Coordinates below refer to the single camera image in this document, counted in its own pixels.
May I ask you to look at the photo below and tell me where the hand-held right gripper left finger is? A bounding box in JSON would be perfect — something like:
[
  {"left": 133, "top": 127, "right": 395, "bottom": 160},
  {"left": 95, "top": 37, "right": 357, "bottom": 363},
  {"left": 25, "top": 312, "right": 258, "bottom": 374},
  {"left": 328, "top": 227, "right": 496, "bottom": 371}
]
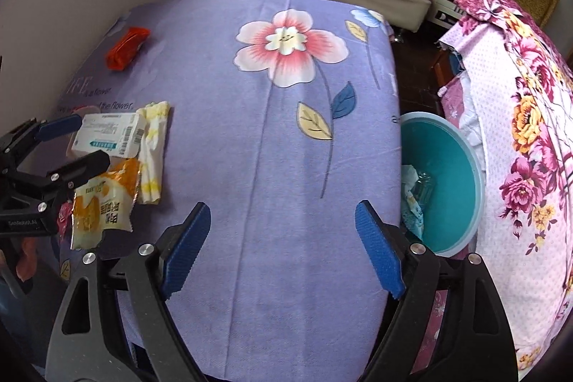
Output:
[{"left": 45, "top": 202, "right": 212, "bottom": 382}]

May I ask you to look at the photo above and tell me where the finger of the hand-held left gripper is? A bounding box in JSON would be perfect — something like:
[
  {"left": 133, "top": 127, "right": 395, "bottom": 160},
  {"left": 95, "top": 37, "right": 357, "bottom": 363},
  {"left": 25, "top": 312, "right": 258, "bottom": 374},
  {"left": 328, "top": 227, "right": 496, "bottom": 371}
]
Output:
[
  {"left": 0, "top": 116, "right": 83, "bottom": 161},
  {"left": 13, "top": 150, "right": 111, "bottom": 197}
]

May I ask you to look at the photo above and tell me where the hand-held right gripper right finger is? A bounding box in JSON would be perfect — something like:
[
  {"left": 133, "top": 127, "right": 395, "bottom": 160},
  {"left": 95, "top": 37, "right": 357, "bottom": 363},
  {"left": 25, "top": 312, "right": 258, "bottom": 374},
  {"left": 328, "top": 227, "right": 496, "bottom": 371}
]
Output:
[{"left": 355, "top": 199, "right": 520, "bottom": 382}]

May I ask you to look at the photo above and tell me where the white medicine box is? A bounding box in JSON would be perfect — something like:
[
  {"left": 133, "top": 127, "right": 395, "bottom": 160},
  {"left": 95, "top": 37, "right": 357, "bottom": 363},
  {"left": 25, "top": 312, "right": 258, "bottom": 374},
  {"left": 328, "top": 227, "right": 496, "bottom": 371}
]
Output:
[{"left": 72, "top": 112, "right": 146, "bottom": 159}]

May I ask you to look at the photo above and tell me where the red plastic wrapper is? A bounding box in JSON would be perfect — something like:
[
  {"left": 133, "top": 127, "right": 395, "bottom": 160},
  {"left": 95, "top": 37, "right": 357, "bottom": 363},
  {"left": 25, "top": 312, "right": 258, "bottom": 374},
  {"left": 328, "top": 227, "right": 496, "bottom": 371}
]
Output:
[{"left": 56, "top": 200, "right": 74, "bottom": 237}]

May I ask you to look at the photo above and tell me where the orange snack wrapper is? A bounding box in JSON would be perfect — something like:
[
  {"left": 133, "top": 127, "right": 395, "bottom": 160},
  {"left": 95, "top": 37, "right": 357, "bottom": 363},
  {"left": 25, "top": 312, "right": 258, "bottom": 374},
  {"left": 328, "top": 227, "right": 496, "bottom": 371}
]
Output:
[{"left": 69, "top": 158, "right": 143, "bottom": 251}]

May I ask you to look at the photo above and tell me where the yellow patterned tissue pack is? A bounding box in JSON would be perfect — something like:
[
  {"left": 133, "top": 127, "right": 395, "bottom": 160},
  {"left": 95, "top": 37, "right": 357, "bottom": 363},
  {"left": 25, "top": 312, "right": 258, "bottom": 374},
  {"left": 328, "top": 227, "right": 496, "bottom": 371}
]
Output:
[{"left": 134, "top": 100, "right": 173, "bottom": 204}]

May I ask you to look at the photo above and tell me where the teal plastic bin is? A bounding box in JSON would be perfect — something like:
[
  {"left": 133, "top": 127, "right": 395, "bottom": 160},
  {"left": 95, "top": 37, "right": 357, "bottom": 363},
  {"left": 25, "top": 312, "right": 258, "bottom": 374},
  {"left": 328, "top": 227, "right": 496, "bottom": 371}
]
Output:
[{"left": 398, "top": 111, "right": 486, "bottom": 255}]

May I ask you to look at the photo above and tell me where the small red-orange wrapper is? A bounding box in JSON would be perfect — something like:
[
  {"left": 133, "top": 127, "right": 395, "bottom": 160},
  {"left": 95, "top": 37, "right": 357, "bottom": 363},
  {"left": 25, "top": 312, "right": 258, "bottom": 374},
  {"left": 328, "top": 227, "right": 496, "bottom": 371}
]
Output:
[{"left": 105, "top": 26, "right": 149, "bottom": 72}]

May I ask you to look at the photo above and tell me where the person's left hand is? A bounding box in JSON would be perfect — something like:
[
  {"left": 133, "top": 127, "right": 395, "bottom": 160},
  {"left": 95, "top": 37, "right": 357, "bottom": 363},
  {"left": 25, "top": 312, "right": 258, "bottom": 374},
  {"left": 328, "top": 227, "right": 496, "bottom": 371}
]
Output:
[{"left": 15, "top": 236, "right": 39, "bottom": 281}]

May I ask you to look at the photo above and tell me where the purple floral cloth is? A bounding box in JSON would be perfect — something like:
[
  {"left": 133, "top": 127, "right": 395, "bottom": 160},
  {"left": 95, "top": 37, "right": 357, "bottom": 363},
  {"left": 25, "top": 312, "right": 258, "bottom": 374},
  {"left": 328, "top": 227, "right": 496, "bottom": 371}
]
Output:
[{"left": 56, "top": 0, "right": 404, "bottom": 382}]

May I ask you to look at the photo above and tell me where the pink floral bedsheet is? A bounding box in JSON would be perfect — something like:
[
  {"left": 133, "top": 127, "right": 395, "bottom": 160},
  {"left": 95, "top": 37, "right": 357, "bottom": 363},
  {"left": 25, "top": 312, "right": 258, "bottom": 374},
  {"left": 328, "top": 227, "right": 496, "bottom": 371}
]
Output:
[{"left": 409, "top": 0, "right": 573, "bottom": 374}]

